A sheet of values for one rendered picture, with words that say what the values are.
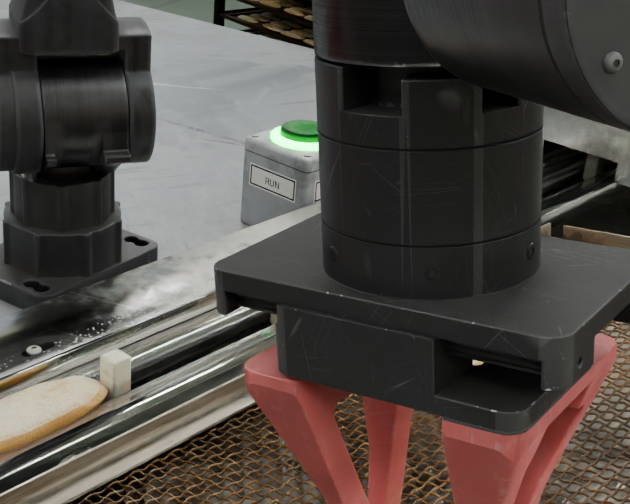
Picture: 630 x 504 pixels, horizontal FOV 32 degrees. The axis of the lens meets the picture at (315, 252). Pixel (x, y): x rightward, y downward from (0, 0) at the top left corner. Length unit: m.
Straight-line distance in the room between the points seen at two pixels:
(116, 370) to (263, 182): 0.31
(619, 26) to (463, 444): 0.12
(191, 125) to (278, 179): 0.29
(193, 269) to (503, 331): 0.50
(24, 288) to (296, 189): 0.23
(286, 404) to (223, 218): 0.63
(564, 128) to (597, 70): 0.81
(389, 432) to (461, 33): 0.16
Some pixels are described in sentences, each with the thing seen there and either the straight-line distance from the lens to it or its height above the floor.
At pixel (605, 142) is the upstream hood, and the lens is 0.98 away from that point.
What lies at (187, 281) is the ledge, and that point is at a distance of 0.72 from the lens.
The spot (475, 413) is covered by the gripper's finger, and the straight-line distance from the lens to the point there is 0.26.
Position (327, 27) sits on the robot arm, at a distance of 0.26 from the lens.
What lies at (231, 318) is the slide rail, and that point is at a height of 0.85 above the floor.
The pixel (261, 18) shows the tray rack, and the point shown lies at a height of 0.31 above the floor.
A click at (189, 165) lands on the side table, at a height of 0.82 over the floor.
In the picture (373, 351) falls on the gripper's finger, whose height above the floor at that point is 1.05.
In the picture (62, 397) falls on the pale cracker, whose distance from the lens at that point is 0.61.
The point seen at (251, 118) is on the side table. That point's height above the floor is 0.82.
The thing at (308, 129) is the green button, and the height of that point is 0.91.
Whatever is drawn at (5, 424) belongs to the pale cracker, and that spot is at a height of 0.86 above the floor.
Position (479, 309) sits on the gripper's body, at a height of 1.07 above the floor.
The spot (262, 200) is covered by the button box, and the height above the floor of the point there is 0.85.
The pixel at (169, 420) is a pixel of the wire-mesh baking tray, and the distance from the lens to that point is 0.52.
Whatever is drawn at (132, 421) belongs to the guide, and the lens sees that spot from 0.59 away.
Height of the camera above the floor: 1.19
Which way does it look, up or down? 25 degrees down
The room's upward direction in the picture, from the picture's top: 5 degrees clockwise
